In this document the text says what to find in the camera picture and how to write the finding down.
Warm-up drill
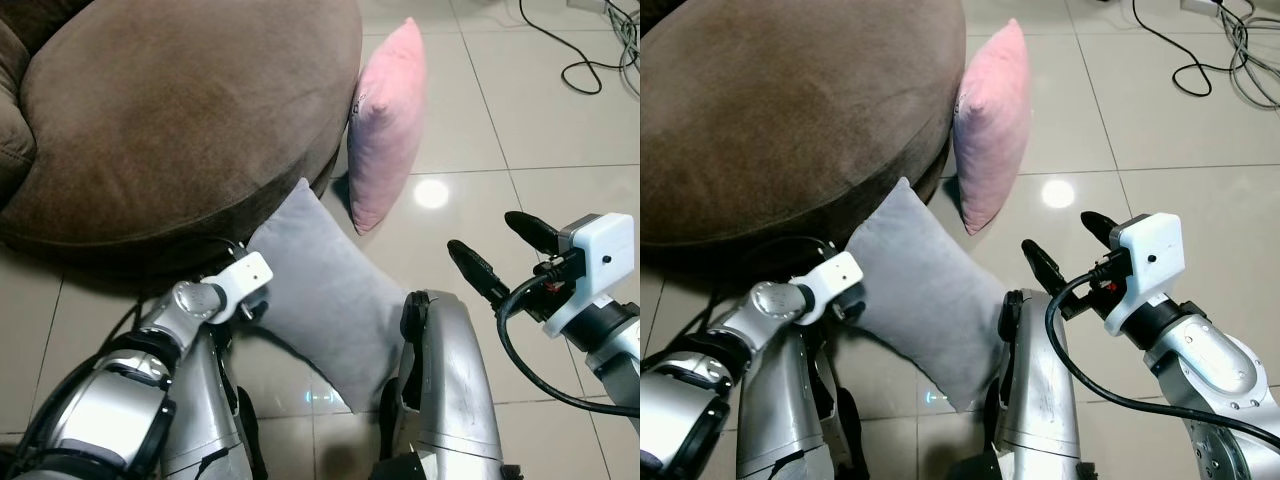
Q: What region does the brown round sofa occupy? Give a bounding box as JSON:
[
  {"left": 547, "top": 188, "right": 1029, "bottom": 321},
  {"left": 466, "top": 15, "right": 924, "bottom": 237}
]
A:
[
  {"left": 640, "top": 0, "right": 966, "bottom": 271},
  {"left": 0, "top": 0, "right": 363, "bottom": 276}
]

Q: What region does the pink pillow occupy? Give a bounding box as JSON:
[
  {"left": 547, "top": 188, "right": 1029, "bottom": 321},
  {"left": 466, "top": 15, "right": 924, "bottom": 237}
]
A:
[
  {"left": 347, "top": 17, "right": 428, "bottom": 236},
  {"left": 953, "top": 18, "right": 1031, "bottom": 236}
]

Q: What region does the silver robot leg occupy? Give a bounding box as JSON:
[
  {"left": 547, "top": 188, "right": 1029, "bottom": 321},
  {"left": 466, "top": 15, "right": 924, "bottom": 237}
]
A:
[
  {"left": 160, "top": 320, "right": 266, "bottom": 480},
  {"left": 950, "top": 290, "right": 1086, "bottom": 480},
  {"left": 378, "top": 290, "right": 506, "bottom": 480},
  {"left": 735, "top": 320, "right": 871, "bottom": 480}
]

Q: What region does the black floor cable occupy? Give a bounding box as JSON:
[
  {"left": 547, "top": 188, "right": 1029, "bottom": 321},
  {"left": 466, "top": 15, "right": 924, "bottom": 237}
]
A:
[
  {"left": 1133, "top": 0, "right": 1216, "bottom": 98},
  {"left": 520, "top": 0, "right": 621, "bottom": 96}
]

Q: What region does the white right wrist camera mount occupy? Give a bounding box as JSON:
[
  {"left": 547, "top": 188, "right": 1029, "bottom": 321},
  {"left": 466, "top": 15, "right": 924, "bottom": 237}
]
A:
[
  {"left": 545, "top": 213, "right": 638, "bottom": 338},
  {"left": 1105, "top": 213, "right": 1186, "bottom": 336}
]

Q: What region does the grey floor cable bundle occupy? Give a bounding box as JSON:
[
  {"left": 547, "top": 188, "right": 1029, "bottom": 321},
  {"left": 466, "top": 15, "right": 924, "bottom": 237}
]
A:
[
  {"left": 605, "top": 0, "right": 641, "bottom": 96},
  {"left": 1215, "top": 0, "right": 1280, "bottom": 106}
]

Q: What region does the silver left robot leg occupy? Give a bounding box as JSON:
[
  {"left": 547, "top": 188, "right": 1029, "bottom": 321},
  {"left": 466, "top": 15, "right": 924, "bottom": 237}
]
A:
[
  {"left": 160, "top": 320, "right": 266, "bottom": 480},
  {"left": 735, "top": 320, "right": 871, "bottom": 480}
]

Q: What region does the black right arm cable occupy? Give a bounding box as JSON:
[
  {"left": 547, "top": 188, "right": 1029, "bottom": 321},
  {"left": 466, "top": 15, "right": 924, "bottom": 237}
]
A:
[
  {"left": 497, "top": 262, "right": 641, "bottom": 419},
  {"left": 1044, "top": 262, "right": 1280, "bottom": 451}
]

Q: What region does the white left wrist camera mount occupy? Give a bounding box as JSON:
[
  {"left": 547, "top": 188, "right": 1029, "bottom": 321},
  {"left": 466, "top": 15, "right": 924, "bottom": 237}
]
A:
[
  {"left": 795, "top": 250, "right": 866, "bottom": 323},
  {"left": 203, "top": 250, "right": 274, "bottom": 323}
]

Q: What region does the grey pillow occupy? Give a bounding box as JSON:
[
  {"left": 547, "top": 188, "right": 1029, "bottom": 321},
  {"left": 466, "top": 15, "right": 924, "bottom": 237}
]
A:
[
  {"left": 845, "top": 178, "right": 1011, "bottom": 413},
  {"left": 245, "top": 178, "right": 421, "bottom": 414}
]

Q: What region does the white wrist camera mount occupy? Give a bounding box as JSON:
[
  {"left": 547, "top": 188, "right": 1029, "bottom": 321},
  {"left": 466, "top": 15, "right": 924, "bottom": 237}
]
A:
[
  {"left": 795, "top": 250, "right": 866, "bottom": 323},
  {"left": 203, "top": 250, "right": 274, "bottom": 323},
  {"left": 545, "top": 213, "right": 638, "bottom": 338},
  {"left": 1105, "top": 213, "right": 1186, "bottom": 336}
]

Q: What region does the silver right robot leg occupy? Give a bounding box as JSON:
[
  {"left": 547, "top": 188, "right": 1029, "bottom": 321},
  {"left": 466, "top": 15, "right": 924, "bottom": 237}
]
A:
[
  {"left": 950, "top": 290, "right": 1086, "bottom": 480},
  {"left": 378, "top": 290, "right": 506, "bottom": 480}
]

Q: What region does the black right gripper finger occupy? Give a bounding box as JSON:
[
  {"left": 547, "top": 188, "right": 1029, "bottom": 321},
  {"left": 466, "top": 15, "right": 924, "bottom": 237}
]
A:
[
  {"left": 447, "top": 240, "right": 513, "bottom": 306},
  {"left": 1080, "top": 211, "right": 1131, "bottom": 253},
  {"left": 505, "top": 211, "right": 563, "bottom": 257},
  {"left": 1022, "top": 240, "right": 1083, "bottom": 303}
]

